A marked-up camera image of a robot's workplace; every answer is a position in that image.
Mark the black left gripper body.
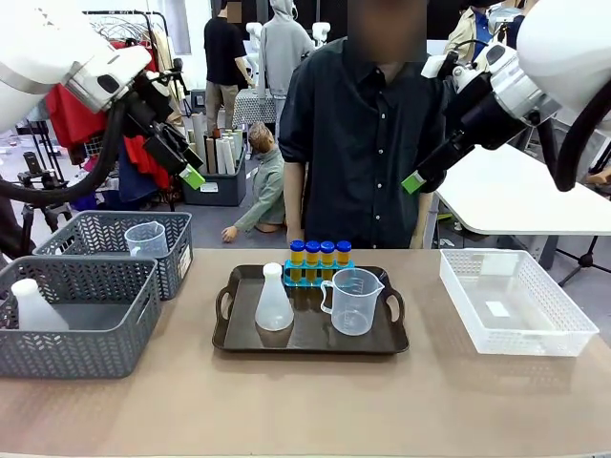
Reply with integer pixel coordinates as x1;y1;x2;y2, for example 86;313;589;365
124;71;193;176

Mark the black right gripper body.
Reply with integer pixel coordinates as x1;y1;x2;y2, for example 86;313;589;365
443;75;526;152

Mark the white plastic conical flask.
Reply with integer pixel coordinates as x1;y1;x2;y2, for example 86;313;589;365
254;261;296;332
10;279;71;333

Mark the clear plastic measuring beaker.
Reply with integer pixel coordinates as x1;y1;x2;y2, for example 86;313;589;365
123;221;169;259
319;267;386;337

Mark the person's left forearm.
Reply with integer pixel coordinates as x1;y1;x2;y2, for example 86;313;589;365
411;190;433;250

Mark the person's right forearm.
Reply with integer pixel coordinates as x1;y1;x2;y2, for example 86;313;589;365
284;159;309;249

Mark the brown paper roll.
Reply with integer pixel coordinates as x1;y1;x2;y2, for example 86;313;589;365
204;135;219;176

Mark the tall light gray roll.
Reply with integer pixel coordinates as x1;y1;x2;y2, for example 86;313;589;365
190;113;207;166

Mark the gray storage bin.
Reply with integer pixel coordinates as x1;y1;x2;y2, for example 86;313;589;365
179;147;248;207

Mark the black clothes rack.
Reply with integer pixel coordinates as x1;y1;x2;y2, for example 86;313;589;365
80;9;176;211

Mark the long red dress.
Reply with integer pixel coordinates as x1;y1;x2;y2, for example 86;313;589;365
121;135;171;190

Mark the white paper roll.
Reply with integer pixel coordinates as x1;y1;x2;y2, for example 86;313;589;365
215;137;236;177

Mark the dark blue hanging garment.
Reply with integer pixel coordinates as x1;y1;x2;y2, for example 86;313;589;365
116;142;158;204

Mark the white folding table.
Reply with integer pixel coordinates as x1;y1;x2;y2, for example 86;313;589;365
432;135;611;238

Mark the person in dark shirt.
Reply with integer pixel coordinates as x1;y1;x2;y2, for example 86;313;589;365
278;0;459;251

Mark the floor mannequin in green jacket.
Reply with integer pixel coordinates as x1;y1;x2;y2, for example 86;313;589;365
221;121;287;244

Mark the patterned tablecloth table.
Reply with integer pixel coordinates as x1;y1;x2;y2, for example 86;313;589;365
233;89;278;126

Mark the beige hanging garment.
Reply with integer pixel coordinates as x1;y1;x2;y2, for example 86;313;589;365
152;31;185;120

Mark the gray basket holding beakers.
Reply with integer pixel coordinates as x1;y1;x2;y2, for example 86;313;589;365
32;211;195;302

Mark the red shirt on hanger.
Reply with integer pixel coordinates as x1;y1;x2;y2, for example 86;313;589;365
45;83;109;149

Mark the bystander in beige jacket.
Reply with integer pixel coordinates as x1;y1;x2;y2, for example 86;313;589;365
443;0;493;56

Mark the bystander in black t-shirt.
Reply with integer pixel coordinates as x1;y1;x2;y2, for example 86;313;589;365
203;0;257;139

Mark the white bare mannequin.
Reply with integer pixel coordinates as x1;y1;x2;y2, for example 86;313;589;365
245;22;268;96

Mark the blue test tube rack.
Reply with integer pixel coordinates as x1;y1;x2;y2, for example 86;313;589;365
283;260;357;289

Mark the mannequin in gray hoodie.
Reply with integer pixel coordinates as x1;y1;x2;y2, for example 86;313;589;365
259;0;316;99

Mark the black tripod stand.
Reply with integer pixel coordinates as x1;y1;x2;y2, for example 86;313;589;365
556;236;611;287

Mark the white perforated plastic basket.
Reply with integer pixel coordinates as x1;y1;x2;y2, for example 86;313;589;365
438;248;600;358

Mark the dark brown serving tray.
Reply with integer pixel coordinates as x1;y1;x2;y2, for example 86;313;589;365
212;264;411;355

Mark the gray basket holding flasks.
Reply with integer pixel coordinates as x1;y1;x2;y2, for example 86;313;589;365
0;256;162;381

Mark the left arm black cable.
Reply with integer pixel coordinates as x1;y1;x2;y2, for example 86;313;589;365
0;102;128;206

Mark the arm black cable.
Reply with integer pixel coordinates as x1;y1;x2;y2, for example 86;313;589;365
534;78;611;193
0;102;128;206

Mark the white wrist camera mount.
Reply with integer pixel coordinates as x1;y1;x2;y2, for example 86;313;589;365
422;52;459;78

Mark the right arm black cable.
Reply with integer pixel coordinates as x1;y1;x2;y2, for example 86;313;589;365
534;78;611;193

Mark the camera on black tripod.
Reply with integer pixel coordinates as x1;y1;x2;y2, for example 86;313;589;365
16;150;73;259

